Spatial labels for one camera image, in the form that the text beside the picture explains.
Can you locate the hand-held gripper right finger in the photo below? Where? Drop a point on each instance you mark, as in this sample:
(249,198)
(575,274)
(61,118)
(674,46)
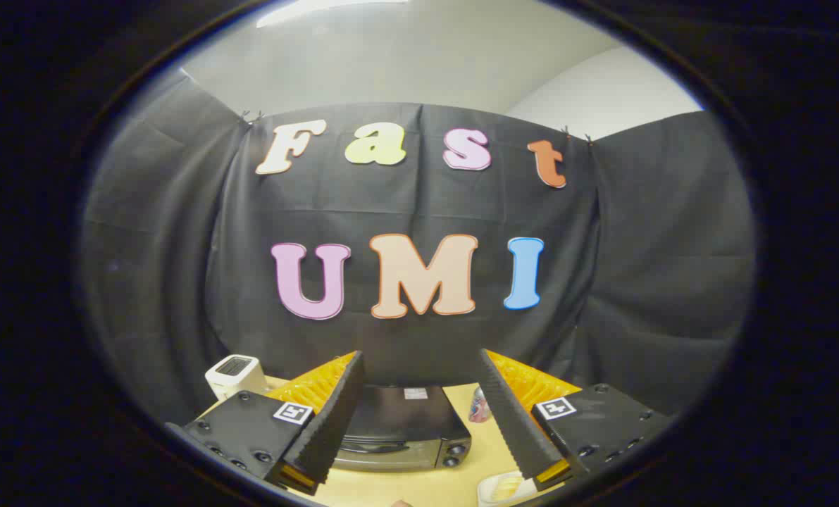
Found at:
(511,415)

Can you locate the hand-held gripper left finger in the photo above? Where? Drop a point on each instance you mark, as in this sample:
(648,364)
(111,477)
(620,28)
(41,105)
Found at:
(334,415)

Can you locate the black toaster oven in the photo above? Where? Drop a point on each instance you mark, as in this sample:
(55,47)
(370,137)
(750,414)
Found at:
(405,419)

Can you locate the ridged bread roll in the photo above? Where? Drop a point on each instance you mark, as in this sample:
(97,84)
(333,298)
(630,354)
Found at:
(507,488)

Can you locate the white pop-up toaster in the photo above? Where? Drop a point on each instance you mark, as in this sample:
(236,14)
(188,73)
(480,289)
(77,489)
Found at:
(234,374)

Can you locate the small drink bottle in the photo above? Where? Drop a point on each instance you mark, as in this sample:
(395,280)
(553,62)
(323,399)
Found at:
(480,407)

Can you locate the white oval plate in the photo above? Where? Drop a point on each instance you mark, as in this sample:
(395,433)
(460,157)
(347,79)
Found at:
(486,493)

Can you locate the black backdrop cloth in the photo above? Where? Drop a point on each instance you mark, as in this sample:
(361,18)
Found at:
(405,211)

